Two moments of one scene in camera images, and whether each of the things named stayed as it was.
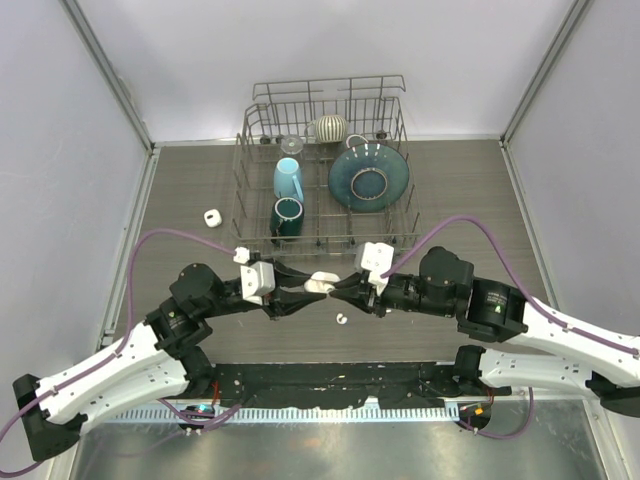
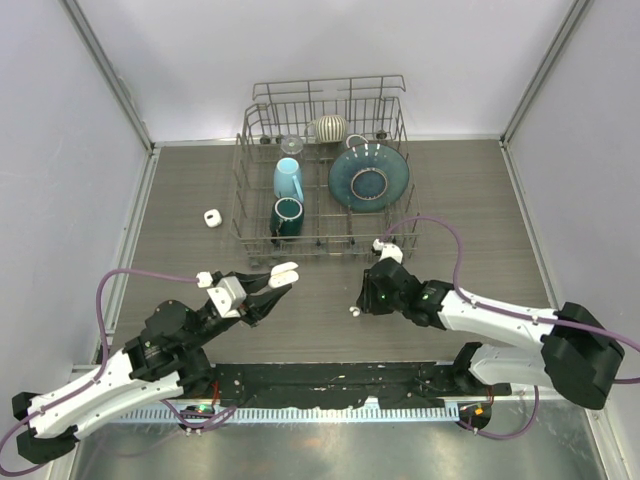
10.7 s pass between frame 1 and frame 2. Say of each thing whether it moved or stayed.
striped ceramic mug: stayed
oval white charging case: moved
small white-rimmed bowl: stayed
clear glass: stayed
